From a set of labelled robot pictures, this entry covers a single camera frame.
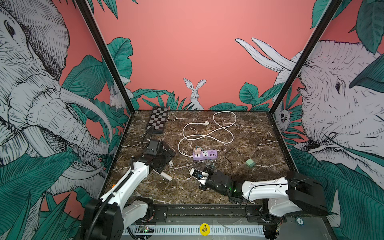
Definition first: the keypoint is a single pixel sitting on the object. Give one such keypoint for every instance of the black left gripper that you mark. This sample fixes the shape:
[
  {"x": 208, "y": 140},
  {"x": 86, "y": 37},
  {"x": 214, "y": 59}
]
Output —
[{"x": 168, "y": 156}]

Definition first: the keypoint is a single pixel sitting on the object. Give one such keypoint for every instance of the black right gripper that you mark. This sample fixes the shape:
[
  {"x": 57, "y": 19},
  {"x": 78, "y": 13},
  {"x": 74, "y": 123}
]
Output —
[{"x": 211, "y": 173}]

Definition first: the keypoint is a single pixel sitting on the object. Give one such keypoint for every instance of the green cube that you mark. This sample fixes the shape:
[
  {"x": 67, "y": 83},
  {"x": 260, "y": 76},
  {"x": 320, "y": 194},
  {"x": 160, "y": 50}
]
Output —
[{"x": 250, "y": 163}]

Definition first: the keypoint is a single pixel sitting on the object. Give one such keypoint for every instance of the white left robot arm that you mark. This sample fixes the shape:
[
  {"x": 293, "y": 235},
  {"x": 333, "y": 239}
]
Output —
[{"x": 107, "y": 217}]

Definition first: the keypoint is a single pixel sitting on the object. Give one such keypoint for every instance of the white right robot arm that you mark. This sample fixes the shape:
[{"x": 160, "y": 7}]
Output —
[{"x": 293, "y": 193}]

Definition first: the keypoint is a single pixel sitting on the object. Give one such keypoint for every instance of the purple power strip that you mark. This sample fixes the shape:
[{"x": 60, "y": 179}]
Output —
[{"x": 205, "y": 155}]

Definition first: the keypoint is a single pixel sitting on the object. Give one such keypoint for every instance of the black white chessboard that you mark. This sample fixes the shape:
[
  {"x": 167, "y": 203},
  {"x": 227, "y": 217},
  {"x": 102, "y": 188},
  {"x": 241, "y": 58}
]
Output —
[{"x": 158, "y": 119}]

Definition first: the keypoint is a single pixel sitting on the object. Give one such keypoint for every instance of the yellow round sticker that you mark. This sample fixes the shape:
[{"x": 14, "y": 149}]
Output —
[{"x": 205, "y": 229}]

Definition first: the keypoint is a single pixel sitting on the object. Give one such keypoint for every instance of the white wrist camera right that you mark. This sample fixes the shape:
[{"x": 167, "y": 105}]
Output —
[{"x": 200, "y": 176}]

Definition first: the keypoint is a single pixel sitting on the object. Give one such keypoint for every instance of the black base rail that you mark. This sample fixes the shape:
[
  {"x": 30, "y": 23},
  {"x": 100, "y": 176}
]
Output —
[{"x": 252, "y": 213}]

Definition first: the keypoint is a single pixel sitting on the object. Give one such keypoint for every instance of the white slotted cable duct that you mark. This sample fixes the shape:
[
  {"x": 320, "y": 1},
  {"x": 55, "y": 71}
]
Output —
[{"x": 194, "y": 230}]

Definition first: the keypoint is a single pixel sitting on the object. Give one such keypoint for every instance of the black enclosure corner post left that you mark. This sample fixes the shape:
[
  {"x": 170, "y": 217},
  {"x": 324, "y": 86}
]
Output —
[{"x": 103, "y": 48}]

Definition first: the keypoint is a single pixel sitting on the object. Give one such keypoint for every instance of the black enclosure corner post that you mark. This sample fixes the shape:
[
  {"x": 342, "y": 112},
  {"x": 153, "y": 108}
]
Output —
[
  {"x": 103, "y": 48},
  {"x": 324, "y": 21}
]

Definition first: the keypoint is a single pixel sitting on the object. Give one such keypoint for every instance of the black enclosure corner post right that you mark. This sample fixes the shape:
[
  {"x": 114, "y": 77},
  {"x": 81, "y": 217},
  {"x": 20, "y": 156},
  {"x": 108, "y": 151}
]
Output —
[{"x": 324, "y": 21}]

